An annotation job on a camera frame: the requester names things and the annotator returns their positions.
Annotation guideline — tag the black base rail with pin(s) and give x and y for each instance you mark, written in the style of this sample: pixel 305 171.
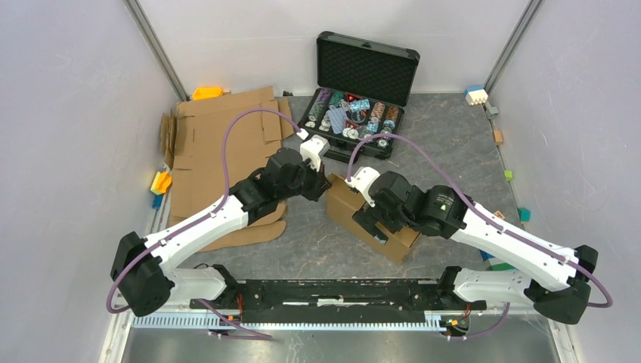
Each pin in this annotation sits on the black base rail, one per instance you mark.
pixel 334 301

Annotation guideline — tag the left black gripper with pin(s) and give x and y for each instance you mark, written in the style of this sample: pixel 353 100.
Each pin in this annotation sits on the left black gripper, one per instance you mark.
pixel 320 183

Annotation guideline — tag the black poker chip case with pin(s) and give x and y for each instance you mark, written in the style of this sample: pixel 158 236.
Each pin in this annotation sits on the black poker chip case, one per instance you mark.
pixel 363 87

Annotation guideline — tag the small orange wooden block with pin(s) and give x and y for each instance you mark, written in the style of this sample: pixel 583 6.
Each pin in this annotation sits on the small orange wooden block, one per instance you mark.
pixel 498 137

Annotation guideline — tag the flat cardboard sheet stack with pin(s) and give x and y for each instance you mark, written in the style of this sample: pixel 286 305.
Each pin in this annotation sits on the flat cardboard sheet stack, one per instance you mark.
pixel 203 141

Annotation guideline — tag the blue white green block stack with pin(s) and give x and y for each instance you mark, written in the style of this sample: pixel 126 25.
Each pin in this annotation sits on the blue white green block stack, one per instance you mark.
pixel 495 264

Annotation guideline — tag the blue white toy block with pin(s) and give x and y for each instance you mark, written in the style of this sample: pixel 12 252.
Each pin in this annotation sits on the blue white toy block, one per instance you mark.
pixel 475 95

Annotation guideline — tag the yellow plastic toy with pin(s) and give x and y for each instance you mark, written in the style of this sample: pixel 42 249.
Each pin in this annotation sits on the yellow plastic toy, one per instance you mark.
pixel 204 93

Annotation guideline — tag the brown cardboard box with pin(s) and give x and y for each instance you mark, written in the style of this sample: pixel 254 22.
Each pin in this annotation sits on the brown cardboard box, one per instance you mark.
pixel 342 204

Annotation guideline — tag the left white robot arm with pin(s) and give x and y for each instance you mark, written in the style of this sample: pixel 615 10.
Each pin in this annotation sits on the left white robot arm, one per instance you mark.
pixel 146 271

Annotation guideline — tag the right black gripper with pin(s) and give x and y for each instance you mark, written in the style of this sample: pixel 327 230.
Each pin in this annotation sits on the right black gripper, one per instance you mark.
pixel 367 221

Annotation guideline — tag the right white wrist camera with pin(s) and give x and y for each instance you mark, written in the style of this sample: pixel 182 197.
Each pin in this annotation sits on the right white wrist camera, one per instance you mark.
pixel 362 181

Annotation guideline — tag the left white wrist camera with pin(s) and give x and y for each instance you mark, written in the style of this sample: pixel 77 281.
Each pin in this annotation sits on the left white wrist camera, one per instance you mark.
pixel 312 148

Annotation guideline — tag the yellow orange toy block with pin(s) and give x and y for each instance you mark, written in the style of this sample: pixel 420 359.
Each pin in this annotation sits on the yellow orange toy block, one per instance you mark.
pixel 161 183

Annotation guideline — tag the small blue block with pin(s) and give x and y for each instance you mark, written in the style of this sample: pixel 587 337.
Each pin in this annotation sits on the small blue block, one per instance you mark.
pixel 157 201

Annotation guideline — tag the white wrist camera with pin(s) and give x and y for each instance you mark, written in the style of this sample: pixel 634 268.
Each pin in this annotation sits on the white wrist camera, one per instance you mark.
pixel 362 181
pixel 312 148

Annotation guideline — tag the small grey block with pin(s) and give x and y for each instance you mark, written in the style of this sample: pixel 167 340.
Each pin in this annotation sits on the small grey block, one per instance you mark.
pixel 491 112

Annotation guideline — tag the small teal block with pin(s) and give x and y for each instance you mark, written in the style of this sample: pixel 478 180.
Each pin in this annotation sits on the small teal block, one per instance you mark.
pixel 524 214

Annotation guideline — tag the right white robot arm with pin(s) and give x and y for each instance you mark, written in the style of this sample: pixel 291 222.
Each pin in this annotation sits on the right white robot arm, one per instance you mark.
pixel 550 278

